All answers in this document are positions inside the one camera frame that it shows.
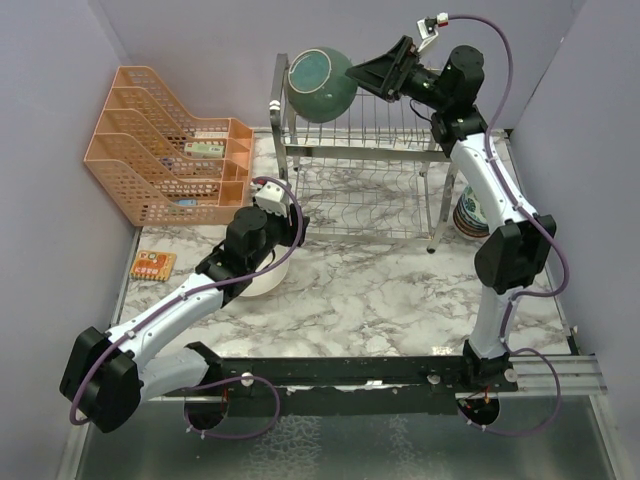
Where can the aluminium frame rail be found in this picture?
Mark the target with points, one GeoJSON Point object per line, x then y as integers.
{"type": "Point", "coordinates": [577, 375]}

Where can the orange snack packet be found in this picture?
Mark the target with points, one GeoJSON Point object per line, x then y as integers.
{"type": "Point", "coordinates": [152, 265]}

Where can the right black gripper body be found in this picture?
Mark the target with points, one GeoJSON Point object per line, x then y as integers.
{"type": "Point", "coordinates": [423, 90]}

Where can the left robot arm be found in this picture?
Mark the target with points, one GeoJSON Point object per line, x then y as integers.
{"type": "Point", "coordinates": [103, 376]}

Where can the steel two-tier dish rack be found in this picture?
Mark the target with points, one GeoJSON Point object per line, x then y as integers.
{"type": "Point", "coordinates": [375, 172]}

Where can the large teal ceramic bowl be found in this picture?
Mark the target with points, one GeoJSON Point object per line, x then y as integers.
{"type": "Point", "coordinates": [317, 86]}

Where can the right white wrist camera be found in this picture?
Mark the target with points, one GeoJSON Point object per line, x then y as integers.
{"type": "Point", "coordinates": [428, 31]}

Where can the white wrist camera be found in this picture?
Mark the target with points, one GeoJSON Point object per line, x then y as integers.
{"type": "Point", "coordinates": [428, 31]}
{"type": "Point", "coordinates": [271, 198]}

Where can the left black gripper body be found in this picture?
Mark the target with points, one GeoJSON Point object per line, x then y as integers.
{"type": "Point", "coordinates": [281, 231]}

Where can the large cream ceramic bowl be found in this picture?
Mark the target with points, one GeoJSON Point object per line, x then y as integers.
{"type": "Point", "coordinates": [269, 281]}

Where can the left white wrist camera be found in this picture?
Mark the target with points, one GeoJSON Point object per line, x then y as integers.
{"type": "Point", "coordinates": [271, 198]}

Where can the orange plastic file organizer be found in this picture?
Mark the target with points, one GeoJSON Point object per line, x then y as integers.
{"type": "Point", "coordinates": [137, 154]}

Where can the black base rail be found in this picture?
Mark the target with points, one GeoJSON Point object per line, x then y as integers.
{"type": "Point", "coordinates": [348, 386]}

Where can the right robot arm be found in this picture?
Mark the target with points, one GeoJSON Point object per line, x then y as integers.
{"type": "Point", "coordinates": [519, 238]}

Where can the green patterned small bowl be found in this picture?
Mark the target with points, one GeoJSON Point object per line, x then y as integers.
{"type": "Point", "coordinates": [471, 208]}

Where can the green white box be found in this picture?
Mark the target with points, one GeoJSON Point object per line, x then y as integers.
{"type": "Point", "coordinates": [203, 150]}

